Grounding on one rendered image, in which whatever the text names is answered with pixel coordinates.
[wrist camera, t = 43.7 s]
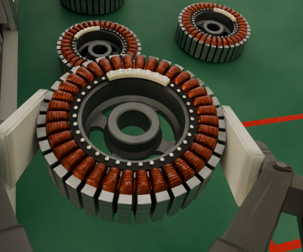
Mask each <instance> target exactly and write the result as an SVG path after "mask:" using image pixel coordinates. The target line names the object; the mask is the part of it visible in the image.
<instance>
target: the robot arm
mask: <svg viewBox="0 0 303 252"><path fill-rule="evenodd" d="M47 92H48V89H39V90H38V91H37V92H36V93H35V94H34V95H33V96H31V97H30V98H29V99H28V100H27V101H26V102H25V103H24V104H23V105H22V106H20V107H19V108H18V109H17V110H16V111H15V112H14V113H13V114H12V115H11V116H10V117H8V118H7V119H6V120H0V252H34V251H33V248H32V246H31V243H30V241H29V238H28V236H27V233H26V231H25V228H24V226H23V224H19V223H18V221H17V218H16V216H15V213H14V210H13V208H12V205H11V202H10V200H9V197H8V194H7V192H6V190H11V188H13V187H14V185H15V184H16V182H17V181H18V179H19V178H20V176H21V175H22V173H23V172H24V170H25V169H26V167H27V166H28V164H29V163H30V162H31V160H32V159H33V157H34V156H35V154H36V153H37V151H38V150H39V148H40V146H39V141H38V138H37V128H38V127H37V117H38V115H40V107H41V104H42V102H44V97H45V95H46V93H47ZM219 108H222V110H223V113H224V118H223V120H225V125H226V130H225V132H226V143H225V148H224V151H223V154H222V156H221V158H220V161H219V162H220V165H221V167H222V170H223V172H224V175H225V177H226V180H227V182H228V184H229V187H230V189H231V192H232V194H233V197H234V199H235V202H236V204H237V205H238V206H239V207H240V208H239V210H238V211H237V213H236V214H235V216H234V218H233V219H232V221H231V223H230V224H229V226H228V228H227V229H226V231H225V233H224V234H223V236H222V238H221V237H219V236H218V237H217V238H216V239H215V241H214V242H213V244H212V245H211V247H210V248H209V250H208V252H267V251H268V248H269V246H270V243H271V240H272V238H273V235H274V232H275V230H276V228H277V225H278V222H279V219H280V216H281V213H285V214H289V215H292V216H296V217H297V224H298V230H299V236H300V242H301V247H302V252H303V176H299V175H296V174H295V170H294V168H293V167H292V166H290V165H289V164H287V163H284V162H281V161H278V160H277V159H276V158H275V156H274V155H273V154H272V152H271V151H270V150H269V148H268V147H267V146H266V145H265V144H263V143H262V142H260V141H257V140H253V139H252V137H251V136H250V134H249V133H248V131H247V130H246V129H245V127H244V126H243V124H242V123H241V122H240V120H239V119H238V117H237V116H236V115H235V113H234V112H233V110H232V109H231V108H230V106H226V105H222V106H221V107H219Z"/></svg>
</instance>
